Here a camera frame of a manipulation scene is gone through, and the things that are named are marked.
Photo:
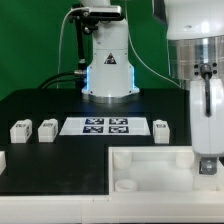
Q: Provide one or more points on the white left fence block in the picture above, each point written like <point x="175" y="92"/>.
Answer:
<point x="2" y="163"/>

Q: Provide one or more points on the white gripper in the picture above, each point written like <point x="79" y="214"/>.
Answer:
<point x="207" y="133"/>

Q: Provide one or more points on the white square tabletop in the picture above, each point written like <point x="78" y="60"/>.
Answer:
<point x="151" y="169"/>

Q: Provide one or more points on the white front fence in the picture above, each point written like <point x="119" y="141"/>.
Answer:
<point x="137" y="207"/>

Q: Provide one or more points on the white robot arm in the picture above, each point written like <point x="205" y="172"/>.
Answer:
<point x="195" y="43"/>

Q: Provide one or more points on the black camera stand pole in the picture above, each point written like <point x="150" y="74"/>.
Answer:
<point x="81" y="57"/>

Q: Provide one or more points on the black camera on stand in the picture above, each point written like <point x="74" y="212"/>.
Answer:
<point x="102" y="13"/>

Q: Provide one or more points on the white marker sheet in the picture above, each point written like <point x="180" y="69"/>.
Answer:
<point x="108" y="126"/>

